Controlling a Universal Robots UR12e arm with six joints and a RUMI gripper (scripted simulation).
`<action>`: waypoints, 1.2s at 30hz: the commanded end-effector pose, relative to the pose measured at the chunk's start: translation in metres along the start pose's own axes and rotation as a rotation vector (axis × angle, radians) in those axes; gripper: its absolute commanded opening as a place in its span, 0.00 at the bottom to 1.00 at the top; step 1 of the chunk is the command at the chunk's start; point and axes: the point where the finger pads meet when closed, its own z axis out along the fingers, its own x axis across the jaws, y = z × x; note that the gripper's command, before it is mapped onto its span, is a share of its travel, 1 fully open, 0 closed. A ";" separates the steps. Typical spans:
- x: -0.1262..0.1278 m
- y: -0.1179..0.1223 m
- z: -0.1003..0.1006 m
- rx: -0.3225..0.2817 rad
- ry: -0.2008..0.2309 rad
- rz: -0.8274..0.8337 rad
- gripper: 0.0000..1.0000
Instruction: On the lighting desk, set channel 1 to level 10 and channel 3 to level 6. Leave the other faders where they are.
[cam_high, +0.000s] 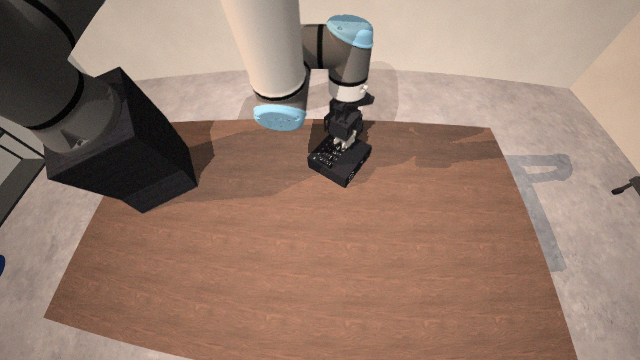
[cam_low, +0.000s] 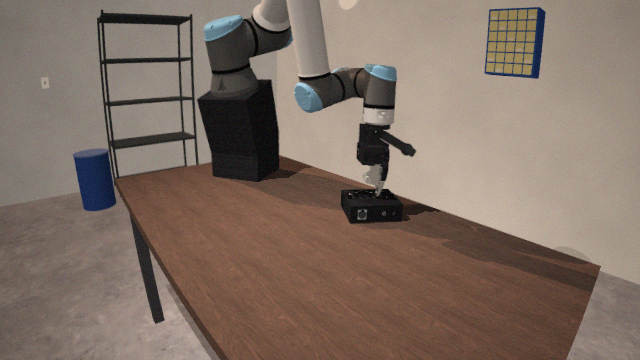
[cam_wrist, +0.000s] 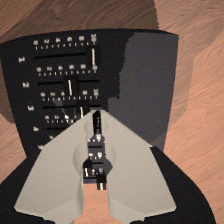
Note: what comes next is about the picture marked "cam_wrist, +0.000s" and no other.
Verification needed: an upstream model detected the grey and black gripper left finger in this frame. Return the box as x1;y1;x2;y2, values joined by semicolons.
0;110;98;224

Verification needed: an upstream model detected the black lighting desk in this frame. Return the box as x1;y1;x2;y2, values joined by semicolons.
0;29;179;190

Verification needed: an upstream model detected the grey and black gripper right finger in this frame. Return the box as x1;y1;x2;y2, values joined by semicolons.
98;110;216;224

